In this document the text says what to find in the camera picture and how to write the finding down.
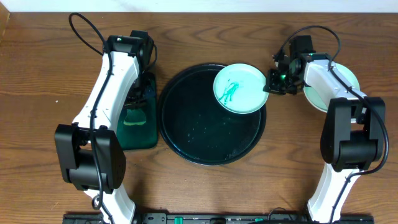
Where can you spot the mint plate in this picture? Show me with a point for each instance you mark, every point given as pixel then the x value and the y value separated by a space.
pixel 239 88
pixel 348 77

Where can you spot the green sponge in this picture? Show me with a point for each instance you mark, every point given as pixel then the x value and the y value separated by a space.
pixel 135 117

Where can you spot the round black tray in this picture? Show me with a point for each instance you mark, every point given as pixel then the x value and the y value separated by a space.
pixel 196 127

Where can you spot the dark green rectangular tray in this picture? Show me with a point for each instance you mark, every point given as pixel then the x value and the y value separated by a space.
pixel 139 137

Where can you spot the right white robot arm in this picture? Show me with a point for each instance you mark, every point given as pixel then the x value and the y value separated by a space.
pixel 354 140

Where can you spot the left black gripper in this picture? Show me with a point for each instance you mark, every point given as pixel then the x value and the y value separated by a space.
pixel 135 104

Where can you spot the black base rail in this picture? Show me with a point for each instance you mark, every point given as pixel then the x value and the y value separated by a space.
pixel 162 218

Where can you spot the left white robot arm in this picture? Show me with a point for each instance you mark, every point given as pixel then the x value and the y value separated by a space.
pixel 90 155

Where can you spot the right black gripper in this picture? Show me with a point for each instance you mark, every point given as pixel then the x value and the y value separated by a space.
pixel 272 87

